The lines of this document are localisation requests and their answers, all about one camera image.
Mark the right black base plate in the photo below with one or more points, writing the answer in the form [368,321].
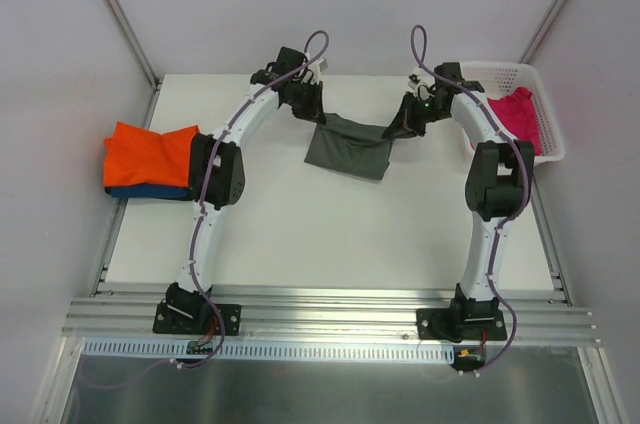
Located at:
[443,324]

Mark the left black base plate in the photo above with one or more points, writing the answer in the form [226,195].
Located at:
[171,321]

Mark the blue folded t shirt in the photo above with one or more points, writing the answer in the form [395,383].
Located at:
[145,192]

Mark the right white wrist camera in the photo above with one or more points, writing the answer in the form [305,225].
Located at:
[420,83]

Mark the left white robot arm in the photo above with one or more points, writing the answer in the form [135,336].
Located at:
[217,181]

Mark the aluminium mounting rail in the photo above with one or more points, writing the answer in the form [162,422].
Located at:
[545,318]

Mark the pink t shirt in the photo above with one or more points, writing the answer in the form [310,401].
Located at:
[517,113]

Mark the dark grey t shirt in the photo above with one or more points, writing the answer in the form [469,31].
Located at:
[349,147]

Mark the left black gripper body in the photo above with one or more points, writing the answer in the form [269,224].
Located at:
[307,95]

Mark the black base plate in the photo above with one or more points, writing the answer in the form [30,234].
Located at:
[171,321]
[443,324]

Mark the white plastic basket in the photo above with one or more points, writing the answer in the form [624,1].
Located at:
[500,79]

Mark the orange folded t shirt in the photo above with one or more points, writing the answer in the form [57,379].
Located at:
[137,156]

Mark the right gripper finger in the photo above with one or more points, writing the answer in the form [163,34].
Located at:
[402,113]
[401,130]

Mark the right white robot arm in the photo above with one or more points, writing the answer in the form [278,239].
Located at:
[497,190]

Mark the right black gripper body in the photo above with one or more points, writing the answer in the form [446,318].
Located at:
[414,111]

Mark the white slotted cable duct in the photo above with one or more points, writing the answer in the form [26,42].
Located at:
[270,350]

